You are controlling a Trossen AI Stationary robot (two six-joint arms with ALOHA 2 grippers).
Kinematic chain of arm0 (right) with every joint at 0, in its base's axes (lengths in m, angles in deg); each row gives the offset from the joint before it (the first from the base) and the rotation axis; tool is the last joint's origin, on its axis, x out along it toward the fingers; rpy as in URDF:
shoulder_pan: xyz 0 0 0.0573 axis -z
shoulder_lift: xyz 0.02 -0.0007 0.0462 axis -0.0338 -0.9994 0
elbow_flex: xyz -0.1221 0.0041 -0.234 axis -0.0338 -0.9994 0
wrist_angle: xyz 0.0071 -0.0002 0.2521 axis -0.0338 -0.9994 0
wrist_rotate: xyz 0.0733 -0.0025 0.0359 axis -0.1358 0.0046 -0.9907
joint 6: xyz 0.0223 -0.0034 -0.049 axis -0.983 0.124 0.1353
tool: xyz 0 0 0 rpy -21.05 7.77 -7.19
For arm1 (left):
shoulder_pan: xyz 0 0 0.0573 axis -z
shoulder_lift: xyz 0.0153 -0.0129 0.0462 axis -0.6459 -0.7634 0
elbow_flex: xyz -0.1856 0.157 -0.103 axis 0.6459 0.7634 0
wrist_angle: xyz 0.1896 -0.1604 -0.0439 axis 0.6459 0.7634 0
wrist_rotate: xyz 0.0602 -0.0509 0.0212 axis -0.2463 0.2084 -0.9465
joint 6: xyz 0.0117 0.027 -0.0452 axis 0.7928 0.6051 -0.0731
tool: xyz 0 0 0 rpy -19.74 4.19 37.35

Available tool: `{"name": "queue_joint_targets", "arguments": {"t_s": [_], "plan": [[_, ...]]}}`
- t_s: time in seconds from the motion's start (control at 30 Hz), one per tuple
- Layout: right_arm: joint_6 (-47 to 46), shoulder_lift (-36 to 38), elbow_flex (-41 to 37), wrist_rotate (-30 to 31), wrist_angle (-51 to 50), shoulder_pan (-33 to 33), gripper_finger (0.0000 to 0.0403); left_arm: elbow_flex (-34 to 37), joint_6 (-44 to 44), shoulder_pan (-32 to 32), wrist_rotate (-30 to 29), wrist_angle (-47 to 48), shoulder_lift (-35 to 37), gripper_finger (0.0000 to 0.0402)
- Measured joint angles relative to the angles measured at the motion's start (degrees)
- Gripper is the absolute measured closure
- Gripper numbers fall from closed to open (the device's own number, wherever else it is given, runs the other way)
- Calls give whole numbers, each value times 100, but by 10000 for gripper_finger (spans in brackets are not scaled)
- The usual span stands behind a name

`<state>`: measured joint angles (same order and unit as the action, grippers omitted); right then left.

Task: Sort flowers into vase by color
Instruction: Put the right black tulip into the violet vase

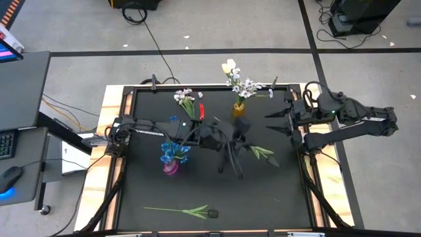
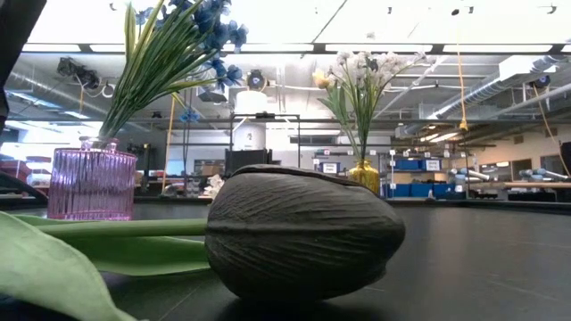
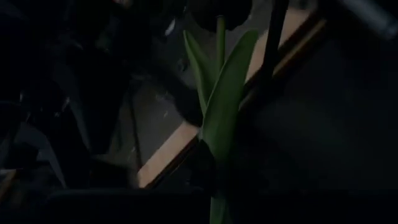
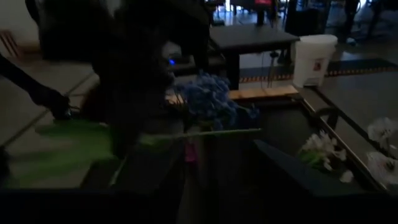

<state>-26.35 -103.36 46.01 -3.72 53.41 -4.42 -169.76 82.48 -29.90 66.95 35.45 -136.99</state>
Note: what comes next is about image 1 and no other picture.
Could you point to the yellow glass vase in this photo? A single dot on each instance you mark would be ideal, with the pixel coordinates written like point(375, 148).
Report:
point(238, 110)

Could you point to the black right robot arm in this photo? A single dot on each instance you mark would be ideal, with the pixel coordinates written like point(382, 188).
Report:
point(355, 130)

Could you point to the silver metal bracket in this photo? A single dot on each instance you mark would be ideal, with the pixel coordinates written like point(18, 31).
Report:
point(93, 141)

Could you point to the orange black striped mat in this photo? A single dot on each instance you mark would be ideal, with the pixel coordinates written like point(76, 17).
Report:
point(11, 10)

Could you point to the small grey object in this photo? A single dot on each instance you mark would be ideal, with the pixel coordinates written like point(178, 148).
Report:
point(415, 21)

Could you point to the black desk leg with caster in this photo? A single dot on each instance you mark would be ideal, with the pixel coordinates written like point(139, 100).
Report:
point(45, 209)

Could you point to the grey low desk top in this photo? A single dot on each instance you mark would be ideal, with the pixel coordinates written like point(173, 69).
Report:
point(33, 154)

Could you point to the cream artificial tulip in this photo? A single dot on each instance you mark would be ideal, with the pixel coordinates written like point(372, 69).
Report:
point(225, 68)

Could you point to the light wooden base board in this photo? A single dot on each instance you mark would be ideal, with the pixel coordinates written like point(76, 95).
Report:
point(95, 184)

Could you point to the black artificial tulip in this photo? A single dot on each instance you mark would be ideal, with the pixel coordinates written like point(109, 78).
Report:
point(273, 161)
point(213, 213)

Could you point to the large black equipment case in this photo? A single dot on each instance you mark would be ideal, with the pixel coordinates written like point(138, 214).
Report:
point(361, 13)

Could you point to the small white artificial flower bunch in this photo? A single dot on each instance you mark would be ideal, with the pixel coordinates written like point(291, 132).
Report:
point(187, 102)

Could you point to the black computer mouse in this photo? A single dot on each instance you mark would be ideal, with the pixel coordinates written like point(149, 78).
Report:
point(10, 177)

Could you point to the black backlit keyboard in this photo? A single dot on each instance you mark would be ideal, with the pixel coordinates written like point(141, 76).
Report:
point(7, 145)

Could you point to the grey raised desk top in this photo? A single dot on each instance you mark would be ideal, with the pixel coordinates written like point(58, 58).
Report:
point(23, 92)

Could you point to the computer monitor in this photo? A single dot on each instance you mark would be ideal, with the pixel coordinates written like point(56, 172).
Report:
point(8, 52)

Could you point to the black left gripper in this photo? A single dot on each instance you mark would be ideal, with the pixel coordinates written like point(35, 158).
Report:
point(217, 135)

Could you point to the black floor equipment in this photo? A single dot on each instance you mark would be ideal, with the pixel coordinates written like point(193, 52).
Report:
point(151, 3)

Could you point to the white artificial tulip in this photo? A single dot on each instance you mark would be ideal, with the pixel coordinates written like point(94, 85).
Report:
point(232, 63)

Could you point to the white paper box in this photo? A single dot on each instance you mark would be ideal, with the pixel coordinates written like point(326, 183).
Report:
point(75, 158)

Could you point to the black frame post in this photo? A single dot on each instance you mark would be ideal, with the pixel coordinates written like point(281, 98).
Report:
point(153, 82)
point(274, 83)

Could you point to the black desk crossbar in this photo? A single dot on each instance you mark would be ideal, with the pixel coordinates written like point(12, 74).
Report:
point(62, 131)

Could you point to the large white artificial flower bunch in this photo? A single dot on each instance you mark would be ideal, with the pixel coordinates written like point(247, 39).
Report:
point(245, 87)

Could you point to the pink ribbed glass vase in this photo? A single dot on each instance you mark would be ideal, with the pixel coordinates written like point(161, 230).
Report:
point(171, 168)

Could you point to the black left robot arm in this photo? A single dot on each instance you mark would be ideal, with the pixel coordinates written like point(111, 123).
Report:
point(151, 126)

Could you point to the blue artificial flower bunch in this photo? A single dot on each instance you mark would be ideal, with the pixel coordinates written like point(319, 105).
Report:
point(172, 153)

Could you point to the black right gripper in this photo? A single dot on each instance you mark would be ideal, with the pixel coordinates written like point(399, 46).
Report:
point(301, 113)

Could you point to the black aluminium table frame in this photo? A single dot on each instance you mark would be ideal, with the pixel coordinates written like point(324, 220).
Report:
point(129, 90)

